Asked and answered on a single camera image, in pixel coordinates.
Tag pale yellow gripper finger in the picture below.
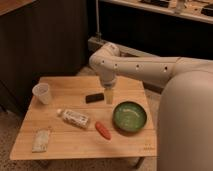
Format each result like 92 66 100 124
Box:
105 88 113 104

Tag green ceramic bowl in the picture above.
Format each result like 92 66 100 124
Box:
113 101 147 133

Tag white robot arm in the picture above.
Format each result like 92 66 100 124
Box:
89 43 213 171

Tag small black rectangular box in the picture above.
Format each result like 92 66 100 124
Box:
85 93 104 103

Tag clear plastic bottle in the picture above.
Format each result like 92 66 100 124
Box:
57 109 90 129

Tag wooden folding table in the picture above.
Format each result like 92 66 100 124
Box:
10 76 157 160

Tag clear plastic cup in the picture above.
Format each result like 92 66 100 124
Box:
32 83 52 105

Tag white snack packet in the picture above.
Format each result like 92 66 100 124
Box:
32 129 51 153

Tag dark wooden cabinet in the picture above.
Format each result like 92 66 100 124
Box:
0 0 87 115

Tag upper wooden shelf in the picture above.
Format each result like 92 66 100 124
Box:
101 0 213 25

